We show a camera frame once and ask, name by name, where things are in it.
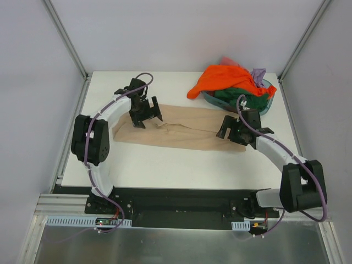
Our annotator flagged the orange t shirt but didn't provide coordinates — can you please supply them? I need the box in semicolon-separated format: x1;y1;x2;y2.
187;65;277;100

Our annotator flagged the left aluminium frame post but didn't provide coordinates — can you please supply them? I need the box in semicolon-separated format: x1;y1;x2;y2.
41;0;93;80

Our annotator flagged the lilac t shirt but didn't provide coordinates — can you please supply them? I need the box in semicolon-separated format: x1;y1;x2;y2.
250;68;266;88

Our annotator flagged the aluminium frame post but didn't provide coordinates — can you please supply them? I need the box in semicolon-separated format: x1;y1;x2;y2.
41;0;93;80
278;0;333;83

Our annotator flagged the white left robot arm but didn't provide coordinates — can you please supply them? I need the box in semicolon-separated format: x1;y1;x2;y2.
70;74;162;214

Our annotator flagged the right white cable duct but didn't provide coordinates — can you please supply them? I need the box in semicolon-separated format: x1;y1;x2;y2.
231;220;268;232

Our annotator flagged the right aluminium frame post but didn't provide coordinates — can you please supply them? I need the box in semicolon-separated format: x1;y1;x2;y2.
278;0;333;83

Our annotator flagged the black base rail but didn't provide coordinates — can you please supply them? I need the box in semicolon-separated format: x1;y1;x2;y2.
53;186;279;230

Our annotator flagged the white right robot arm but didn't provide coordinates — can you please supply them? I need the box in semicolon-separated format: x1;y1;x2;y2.
216;109;327;222

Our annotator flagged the left white cable duct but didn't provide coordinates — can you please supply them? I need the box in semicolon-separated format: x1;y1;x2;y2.
46;216;132;229

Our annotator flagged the white cable duct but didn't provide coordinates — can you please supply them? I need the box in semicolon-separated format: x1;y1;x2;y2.
231;220;268;232
46;216;132;229

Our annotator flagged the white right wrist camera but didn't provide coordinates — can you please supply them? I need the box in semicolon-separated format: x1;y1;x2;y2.
238;101;249;110

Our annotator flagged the green t shirt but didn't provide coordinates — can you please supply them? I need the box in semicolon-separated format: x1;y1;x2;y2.
214;87;270;112

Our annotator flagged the teal plastic laundry basket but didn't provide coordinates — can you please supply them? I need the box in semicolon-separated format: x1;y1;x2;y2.
200;78;277;113

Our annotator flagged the beige t shirt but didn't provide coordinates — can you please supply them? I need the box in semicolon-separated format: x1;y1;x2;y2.
113;104;245;152

